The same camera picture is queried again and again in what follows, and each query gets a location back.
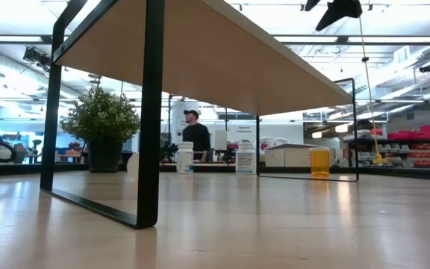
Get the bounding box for orange pill bottle white cap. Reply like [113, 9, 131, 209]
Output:
[308, 146, 331, 179]

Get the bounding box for white medicine bottle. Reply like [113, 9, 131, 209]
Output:
[176, 140, 195, 174]
[235, 140, 257, 175]

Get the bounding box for wooden tray board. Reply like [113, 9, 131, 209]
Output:
[39, 0, 360, 230]

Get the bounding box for shelving with red bins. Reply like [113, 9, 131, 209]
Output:
[343, 125, 430, 170]

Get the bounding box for beige box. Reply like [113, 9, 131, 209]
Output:
[264, 143, 336, 168]

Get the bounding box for white panel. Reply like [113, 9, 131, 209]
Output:
[214, 129, 228, 151]

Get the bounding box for green potted plant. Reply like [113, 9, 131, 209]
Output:
[60, 86, 141, 173]

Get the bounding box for black metal table frame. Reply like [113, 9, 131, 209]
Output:
[0, 161, 430, 181]

